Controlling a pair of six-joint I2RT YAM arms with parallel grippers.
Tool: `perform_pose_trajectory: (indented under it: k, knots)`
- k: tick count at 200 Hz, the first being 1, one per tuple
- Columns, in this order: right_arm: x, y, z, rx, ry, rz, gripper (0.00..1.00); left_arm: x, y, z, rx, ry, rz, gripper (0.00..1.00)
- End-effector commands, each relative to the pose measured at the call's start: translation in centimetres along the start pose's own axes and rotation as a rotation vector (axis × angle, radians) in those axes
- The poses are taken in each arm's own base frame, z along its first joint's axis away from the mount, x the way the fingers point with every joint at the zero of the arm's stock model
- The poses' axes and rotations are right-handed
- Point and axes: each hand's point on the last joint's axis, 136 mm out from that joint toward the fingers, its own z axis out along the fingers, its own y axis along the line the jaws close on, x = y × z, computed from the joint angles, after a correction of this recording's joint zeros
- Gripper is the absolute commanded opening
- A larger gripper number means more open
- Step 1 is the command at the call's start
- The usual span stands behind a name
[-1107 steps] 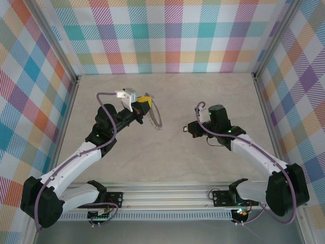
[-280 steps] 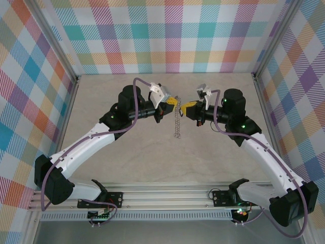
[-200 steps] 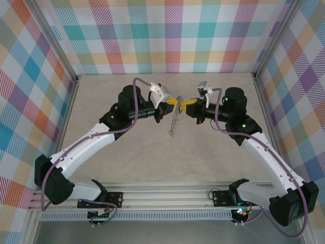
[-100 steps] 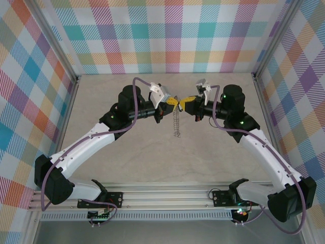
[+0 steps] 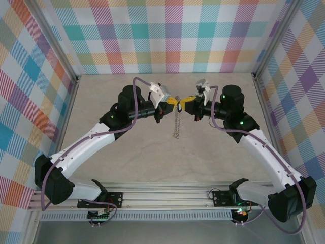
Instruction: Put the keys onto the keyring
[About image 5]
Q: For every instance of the metal band with key rings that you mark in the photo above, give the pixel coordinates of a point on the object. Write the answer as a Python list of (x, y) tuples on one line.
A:
[(176, 127)]

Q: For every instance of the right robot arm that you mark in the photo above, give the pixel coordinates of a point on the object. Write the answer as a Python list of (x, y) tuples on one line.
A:
[(269, 157)]

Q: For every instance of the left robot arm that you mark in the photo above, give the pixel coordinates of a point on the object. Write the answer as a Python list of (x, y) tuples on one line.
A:
[(83, 147)]

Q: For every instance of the green circuit board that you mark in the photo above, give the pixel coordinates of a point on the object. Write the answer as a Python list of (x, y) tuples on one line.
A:
[(240, 211), (99, 215)]

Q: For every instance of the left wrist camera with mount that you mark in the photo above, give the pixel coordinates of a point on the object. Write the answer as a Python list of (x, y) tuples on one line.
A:
[(156, 95)]

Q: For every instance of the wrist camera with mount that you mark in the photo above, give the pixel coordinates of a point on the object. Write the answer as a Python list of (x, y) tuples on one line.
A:
[(156, 95), (200, 84)]

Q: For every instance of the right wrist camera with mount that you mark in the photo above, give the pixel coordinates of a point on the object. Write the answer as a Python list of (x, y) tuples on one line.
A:
[(200, 84)]

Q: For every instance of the aluminium table side rail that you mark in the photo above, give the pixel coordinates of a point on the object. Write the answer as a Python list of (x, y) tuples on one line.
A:
[(264, 106), (69, 106)]

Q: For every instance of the aluminium corner post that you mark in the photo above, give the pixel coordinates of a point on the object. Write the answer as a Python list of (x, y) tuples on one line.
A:
[(54, 43), (276, 40)]

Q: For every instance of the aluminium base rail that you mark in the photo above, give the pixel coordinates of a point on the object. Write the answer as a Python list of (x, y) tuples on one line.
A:
[(165, 195)]

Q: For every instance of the aluminium frame bar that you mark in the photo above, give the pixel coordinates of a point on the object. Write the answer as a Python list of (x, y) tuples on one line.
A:
[(31, 228), (306, 233)]

